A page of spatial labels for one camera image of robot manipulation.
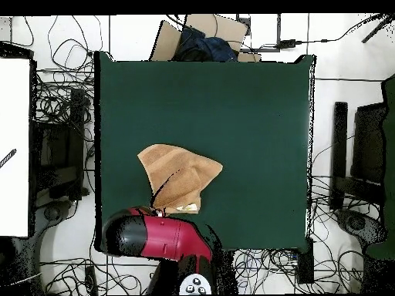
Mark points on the tan terry towel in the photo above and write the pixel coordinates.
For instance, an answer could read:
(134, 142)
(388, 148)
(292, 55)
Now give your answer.
(179, 172)

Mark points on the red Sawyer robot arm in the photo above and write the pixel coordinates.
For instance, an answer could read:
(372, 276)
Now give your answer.
(163, 240)

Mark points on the dark green table cloth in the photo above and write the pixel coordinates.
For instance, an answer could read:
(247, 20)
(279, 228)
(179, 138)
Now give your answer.
(200, 101)

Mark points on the dark blue clothing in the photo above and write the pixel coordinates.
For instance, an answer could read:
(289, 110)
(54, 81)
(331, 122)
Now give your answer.
(209, 46)

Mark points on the brown cardboard box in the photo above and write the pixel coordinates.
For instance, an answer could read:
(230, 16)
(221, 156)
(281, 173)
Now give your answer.
(166, 43)

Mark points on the black office chair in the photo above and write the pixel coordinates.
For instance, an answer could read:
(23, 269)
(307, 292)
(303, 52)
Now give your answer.
(61, 148)
(367, 138)

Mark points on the black power adapter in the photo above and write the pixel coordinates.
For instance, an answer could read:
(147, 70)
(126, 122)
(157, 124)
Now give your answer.
(287, 43)

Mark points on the white board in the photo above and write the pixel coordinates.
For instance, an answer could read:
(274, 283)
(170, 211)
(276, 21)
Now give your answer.
(14, 138)

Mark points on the black striped rod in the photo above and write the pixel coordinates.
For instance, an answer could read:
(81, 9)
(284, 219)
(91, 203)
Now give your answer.
(8, 158)

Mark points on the black tripod leg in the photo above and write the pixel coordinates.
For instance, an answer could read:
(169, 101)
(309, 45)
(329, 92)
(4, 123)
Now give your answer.
(378, 29)

